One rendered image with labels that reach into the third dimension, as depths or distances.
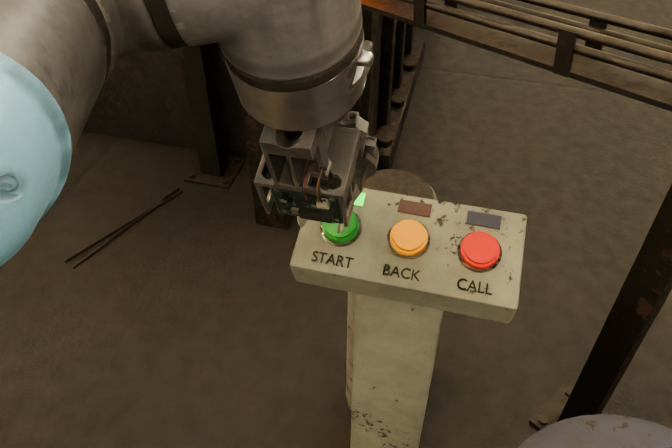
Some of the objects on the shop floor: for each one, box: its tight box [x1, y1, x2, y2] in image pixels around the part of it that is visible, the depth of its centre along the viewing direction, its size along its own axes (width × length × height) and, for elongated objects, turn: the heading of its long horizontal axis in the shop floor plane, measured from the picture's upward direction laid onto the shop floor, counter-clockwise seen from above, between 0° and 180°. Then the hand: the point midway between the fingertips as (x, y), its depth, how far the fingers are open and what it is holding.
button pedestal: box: [290, 188, 527, 448], centre depth 85 cm, size 16×24×62 cm, turn 76°
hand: (336, 196), depth 61 cm, fingers closed
